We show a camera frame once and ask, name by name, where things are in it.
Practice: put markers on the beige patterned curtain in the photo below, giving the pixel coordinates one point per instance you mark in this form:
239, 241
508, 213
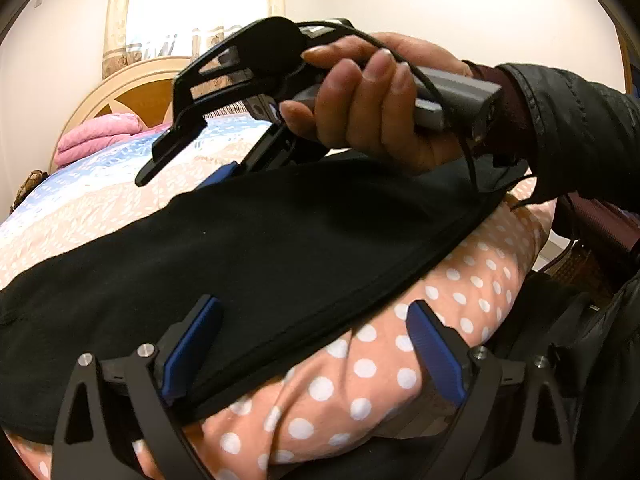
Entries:
112, 35

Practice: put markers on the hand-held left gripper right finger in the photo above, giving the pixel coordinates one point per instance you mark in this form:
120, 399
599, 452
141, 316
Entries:
435, 355

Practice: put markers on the cream wooden headboard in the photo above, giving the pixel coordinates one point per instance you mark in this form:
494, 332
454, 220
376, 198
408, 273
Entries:
125, 95

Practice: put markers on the pink folded blanket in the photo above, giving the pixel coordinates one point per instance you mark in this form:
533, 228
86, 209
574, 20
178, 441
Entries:
100, 135

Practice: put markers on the peach polka dot bedspread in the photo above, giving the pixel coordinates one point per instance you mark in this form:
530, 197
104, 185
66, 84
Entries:
350, 385

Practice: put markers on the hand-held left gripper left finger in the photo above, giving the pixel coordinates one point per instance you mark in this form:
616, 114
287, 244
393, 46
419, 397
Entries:
192, 345

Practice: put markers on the brown fuzzy object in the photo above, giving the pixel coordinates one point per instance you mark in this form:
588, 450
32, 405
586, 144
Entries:
27, 187

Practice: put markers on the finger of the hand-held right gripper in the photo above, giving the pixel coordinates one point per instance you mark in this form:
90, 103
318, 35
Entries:
182, 110
220, 175

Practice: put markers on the person's right hand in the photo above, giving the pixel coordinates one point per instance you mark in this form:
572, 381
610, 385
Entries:
360, 110

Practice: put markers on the person's right forearm black sleeve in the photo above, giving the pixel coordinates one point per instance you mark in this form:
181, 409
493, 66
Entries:
575, 125

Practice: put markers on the black pants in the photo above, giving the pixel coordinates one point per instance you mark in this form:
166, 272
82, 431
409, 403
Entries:
250, 260

